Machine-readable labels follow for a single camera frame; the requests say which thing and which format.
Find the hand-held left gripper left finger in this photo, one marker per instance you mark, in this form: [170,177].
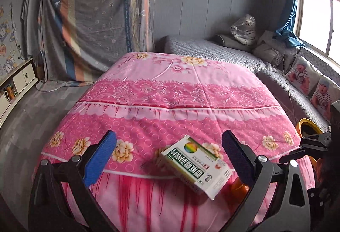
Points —
[99,160]

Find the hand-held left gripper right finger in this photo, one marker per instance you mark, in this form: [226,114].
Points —
[236,160]

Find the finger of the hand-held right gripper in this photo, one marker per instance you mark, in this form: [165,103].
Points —
[316,141]
[305,155]

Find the white green medicine box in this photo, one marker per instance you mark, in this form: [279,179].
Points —
[196,168]

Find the yellow plastic bin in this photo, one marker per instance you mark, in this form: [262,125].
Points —
[302,125]

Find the baby print pillow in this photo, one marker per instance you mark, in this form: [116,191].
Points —
[301,75]
[322,96]

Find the orange plastic bottle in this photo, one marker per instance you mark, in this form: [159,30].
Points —
[237,186]

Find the pink floral blanket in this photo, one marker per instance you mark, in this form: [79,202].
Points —
[172,101]

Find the grey jacket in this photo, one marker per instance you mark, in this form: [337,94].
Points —
[271,48]

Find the window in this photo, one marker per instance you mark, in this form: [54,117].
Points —
[316,22]

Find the white low cabinet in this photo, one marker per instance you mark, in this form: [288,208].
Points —
[24,77]

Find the grey quilted sofa cover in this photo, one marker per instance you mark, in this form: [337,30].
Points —
[212,48]

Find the blue curtain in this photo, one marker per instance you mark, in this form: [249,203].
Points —
[290,8]

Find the grey pillow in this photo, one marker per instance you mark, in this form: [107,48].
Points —
[225,40]

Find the striped hanging cloth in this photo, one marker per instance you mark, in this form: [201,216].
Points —
[93,22]

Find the white hanging cloth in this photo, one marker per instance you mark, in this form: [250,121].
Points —
[33,8]

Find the cartoon wall sticker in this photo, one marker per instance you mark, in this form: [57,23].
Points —
[8,35]

